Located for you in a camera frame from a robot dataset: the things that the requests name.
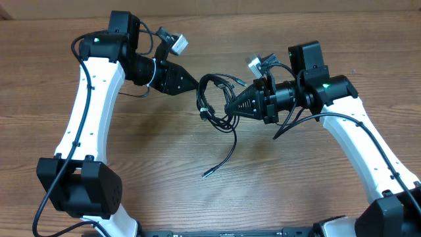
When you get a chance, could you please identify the thin black USB-C cable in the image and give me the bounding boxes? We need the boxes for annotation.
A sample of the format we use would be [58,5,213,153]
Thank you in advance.
[201,72,248,179]

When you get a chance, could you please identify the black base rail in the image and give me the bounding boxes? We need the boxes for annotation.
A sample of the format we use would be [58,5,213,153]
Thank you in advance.
[139,227,320,237]

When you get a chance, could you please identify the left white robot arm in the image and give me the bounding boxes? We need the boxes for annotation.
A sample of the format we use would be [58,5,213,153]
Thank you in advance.
[36,11,198,236]

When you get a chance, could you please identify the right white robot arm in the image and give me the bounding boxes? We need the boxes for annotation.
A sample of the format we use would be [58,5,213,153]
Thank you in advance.
[225,41,420,236]

